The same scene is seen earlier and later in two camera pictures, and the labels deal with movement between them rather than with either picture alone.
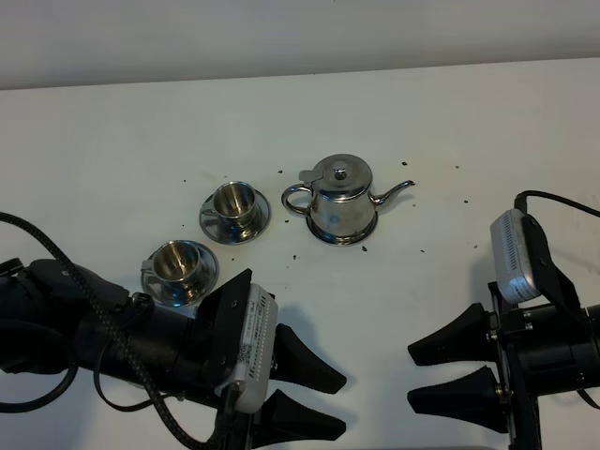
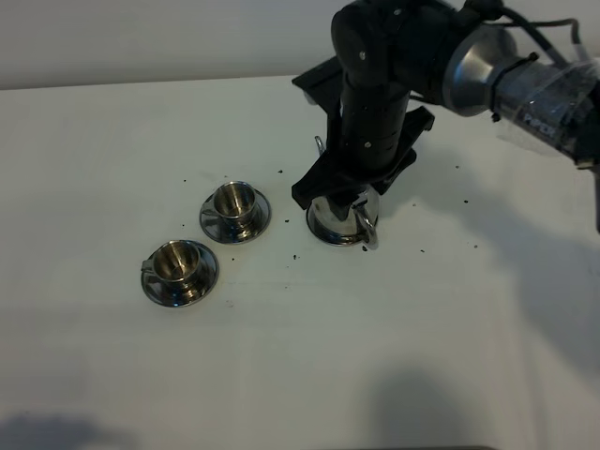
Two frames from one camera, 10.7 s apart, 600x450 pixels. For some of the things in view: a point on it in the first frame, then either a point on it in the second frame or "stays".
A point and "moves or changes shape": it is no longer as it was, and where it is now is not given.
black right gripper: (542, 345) → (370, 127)
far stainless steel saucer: (235, 230) stays
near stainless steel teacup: (175, 264) stays
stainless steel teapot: (336, 195) moves or changes shape
